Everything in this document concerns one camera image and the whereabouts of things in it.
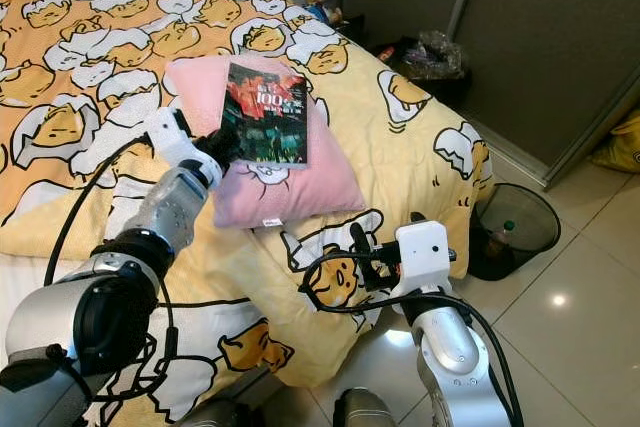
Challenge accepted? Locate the dark right robot foot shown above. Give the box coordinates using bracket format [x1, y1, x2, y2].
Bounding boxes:
[332, 387, 401, 427]

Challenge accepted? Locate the small toy figurine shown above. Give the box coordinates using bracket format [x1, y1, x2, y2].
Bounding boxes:
[303, 0, 346, 26]

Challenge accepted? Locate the black mesh waste bin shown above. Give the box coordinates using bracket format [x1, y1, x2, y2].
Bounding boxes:
[468, 182, 561, 281]

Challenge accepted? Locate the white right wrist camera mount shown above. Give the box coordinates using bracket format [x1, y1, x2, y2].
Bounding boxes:
[393, 220, 453, 298]

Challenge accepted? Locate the dark cover paperback book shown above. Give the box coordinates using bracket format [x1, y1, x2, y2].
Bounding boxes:
[220, 62, 309, 168]

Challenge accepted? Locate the pink sheep print pillow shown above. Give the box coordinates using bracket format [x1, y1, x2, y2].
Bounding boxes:
[165, 55, 366, 230]

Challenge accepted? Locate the dark grey sliding wardrobe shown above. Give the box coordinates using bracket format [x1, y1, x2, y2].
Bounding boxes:
[338, 0, 640, 188]

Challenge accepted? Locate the yellow egg print duvet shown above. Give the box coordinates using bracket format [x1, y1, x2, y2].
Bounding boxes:
[0, 0, 496, 426]

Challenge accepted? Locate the yellow plush toy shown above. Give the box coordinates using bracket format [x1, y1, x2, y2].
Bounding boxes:
[588, 110, 640, 174]

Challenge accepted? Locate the dark robot foot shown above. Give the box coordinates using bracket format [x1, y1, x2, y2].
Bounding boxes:
[332, 387, 401, 427]
[160, 399, 241, 427]

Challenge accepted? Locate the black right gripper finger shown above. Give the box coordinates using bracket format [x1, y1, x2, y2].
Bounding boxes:
[349, 222, 375, 281]

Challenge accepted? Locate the black looped right gripper cable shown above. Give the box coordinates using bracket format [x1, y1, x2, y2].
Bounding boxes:
[298, 245, 401, 316]

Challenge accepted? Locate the clear crumpled plastic bag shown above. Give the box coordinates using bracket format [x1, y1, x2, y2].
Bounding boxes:
[405, 30, 471, 81]

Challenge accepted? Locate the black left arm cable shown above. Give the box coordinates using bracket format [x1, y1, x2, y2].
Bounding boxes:
[43, 135, 176, 403]

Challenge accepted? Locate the white quilted mattress pad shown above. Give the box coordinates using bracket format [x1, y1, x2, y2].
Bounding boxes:
[0, 247, 96, 298]

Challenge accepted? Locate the dark left robot foot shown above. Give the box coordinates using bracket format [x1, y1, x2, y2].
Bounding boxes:
[160, 399, 241, 427]

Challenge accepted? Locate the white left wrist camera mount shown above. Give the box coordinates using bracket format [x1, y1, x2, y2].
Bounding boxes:
[143, 107, 211, 183]

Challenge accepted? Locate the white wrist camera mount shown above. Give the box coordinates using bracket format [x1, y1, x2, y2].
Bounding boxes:
[143, 107, 211, 183]
[393, 220, 453, 298]

